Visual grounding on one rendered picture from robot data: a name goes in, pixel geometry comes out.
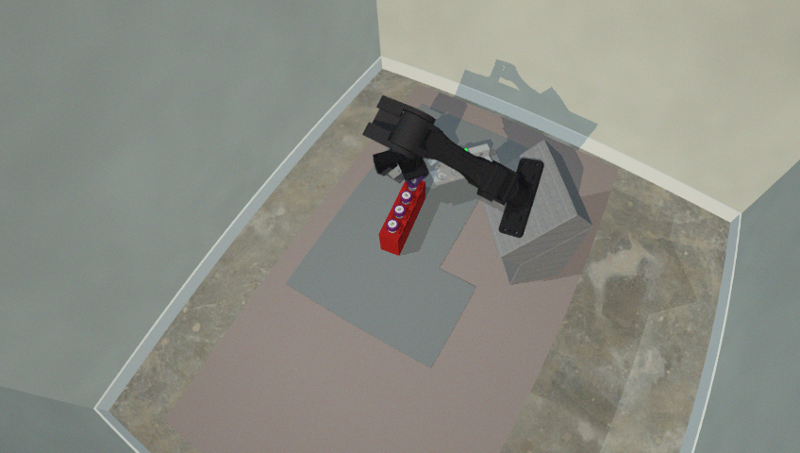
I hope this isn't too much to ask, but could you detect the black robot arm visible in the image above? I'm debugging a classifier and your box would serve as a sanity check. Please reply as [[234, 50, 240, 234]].
[[362, 95, 544, 238]]

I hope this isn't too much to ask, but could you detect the grey flat mat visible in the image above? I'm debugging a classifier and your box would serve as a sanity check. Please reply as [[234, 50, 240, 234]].
[[286, 104, 529, 368]]

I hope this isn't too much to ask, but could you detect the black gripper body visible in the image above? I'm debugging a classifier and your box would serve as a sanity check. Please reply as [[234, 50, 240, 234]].
[[398, 156, 428, 181]]

